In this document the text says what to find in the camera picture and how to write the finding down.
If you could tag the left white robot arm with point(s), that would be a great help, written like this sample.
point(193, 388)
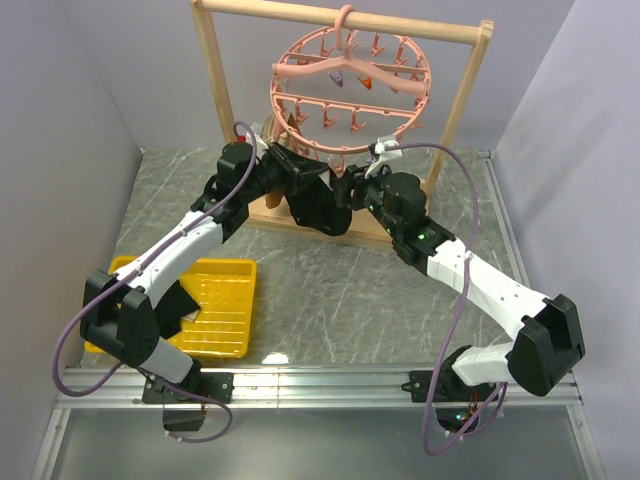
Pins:
point(213, 218)

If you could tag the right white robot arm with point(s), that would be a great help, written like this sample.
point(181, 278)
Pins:
point(546, 339)

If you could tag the black underwear in tray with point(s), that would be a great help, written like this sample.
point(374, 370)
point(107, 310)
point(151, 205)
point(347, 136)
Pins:
point(175, 304)

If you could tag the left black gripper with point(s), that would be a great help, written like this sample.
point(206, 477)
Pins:
point(293, 165)

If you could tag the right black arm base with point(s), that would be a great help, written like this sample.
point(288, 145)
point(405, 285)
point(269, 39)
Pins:
point(450, 389)

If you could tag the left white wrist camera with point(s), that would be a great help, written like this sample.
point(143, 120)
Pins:
point(245, 132)

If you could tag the brown underwear striped waistband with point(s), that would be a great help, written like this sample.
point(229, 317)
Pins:
point(273, 131)

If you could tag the pink round clip hanger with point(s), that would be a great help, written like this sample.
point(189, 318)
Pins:
point(330, 92)

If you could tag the black underwear beige waistband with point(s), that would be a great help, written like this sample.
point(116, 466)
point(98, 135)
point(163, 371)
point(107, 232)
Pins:
point(312, 206)

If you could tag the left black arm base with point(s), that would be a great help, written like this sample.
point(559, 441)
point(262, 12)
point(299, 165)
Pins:
point(185, 405)

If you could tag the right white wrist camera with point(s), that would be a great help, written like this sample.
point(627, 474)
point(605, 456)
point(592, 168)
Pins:
point(383, 151)

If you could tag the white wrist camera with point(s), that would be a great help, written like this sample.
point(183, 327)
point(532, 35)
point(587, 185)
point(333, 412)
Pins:
point(245, 132)
point(383, 151)

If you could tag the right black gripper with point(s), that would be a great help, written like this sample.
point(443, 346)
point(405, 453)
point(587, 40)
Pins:
point(360, 183)

